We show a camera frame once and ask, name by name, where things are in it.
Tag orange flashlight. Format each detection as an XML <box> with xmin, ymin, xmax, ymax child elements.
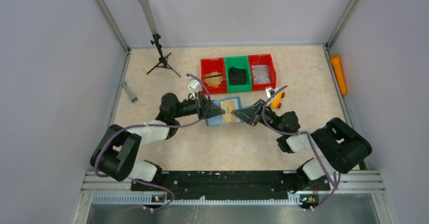
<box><xmin>330</xmin><ymin>54</ymin><xmax>348</xmax><ymax>96</ymax></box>

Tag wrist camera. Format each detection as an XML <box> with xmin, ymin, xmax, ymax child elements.
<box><xmin>187</xmin><ymin>76</ymin><xmax>200</xmax><ymax>95</ymax></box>
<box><xmin>265</xmin><ymin>86</ymin><xmax>277</xmax><ymax>99</ymax></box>

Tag right red bin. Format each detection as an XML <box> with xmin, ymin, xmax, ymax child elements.
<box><xmin>248</xmin><ymin>54</ymin><xmax>277</xmax><ymax>91</ymax></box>

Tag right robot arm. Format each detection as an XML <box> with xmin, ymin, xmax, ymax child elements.
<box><xmin>231</xmin><ymin>100</ymin><xmax>372</xmax><ymax>184</ymax></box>

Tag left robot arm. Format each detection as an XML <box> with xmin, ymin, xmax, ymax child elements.
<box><xmin>90</xmin><ymin>92</ymin><xmax>225</xmax><ymax>182</ymax></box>

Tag red bin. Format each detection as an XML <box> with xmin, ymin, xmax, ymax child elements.
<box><xmin>248</xmin><ymin>54</ymin><xmax>277</xmax><ymax>91</ymax></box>
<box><xmin>200</xmin><ymin>58</ymin><xmax>227</xmax><ymax>94</ymax></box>

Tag gold card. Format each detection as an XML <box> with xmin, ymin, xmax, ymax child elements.
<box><xmin>220</xmin><ymin>99</ymin><xmax>238</xmax><ymax>123</ymax></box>

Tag left red bin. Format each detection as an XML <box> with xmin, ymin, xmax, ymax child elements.
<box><xmin>200</xmin><ymin>58</ymin><xmax>227</xmax><ymax>94</ymax></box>

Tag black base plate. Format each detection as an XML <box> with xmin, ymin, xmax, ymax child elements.
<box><xmin>131</xmin><ymin>170</ymin><xmax>330</xmax><ymax>200</ymax></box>

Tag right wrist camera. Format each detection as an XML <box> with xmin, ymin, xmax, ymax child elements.
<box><xmin>265</xmin><ymin>86</ymin><xmax>277</xmax><ymax>99</ymax></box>

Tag silver cards in bin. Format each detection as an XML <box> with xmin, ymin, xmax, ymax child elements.
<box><xmin>251</xmin><ymin>65</ymin><xmax>271</xmax><ymax>84</ymax></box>

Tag blue card holder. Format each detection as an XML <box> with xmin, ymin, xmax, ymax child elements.
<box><xmin>205</xmin><ymin>97</ymin><xmax>244</xmax><ymax>126</ymax></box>

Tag yellow toy block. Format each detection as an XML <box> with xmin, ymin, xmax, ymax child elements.
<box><xmin>270</xmin><ymin>91</ymin><xmax>285</xmax><ymax>109</ymax></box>

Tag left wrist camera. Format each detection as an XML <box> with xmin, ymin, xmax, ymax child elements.
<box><xmin>187</xmin><ymin>76</ymin><xmax>200</xmax><ymax>95</ymax></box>

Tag green bin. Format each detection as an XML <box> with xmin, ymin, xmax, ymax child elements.
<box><xmin>224</xmin><ymin>56</ymin><xmax>251</xmax><ymax>93</ymax></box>

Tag black cards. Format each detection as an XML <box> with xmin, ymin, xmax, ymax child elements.
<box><xmin>228</xmin><ymin>67</ymin><xmax>248</xmax><ymax>86</ymax></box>

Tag grey small tool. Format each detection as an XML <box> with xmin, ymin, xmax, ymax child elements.
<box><xmin>120</xmin><ymin>81</ymin><xmax>138</xmax><ymax>103</ymax></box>

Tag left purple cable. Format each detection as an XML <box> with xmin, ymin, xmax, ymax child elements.
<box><xmin>94</xmin><ymin>73</ymin><xmax>212</xmax><ymax>213</ymax></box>

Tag black tripod with grey tube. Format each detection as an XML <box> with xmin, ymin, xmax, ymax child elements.
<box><xmin>137</xmin><ymin>0</ymin><xmax>181</xmax><ymax>77</ymax></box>

